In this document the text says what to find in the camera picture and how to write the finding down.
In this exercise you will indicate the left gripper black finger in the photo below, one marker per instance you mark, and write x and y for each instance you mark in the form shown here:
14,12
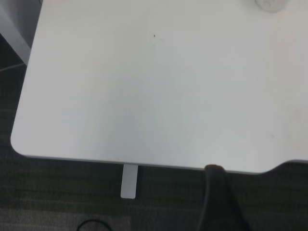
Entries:
217,199

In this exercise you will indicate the white paper coffee cup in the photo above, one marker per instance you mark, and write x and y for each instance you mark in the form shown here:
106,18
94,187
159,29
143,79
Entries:
270,4

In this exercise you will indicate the white frame post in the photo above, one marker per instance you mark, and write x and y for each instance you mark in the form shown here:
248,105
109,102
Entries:
14,41

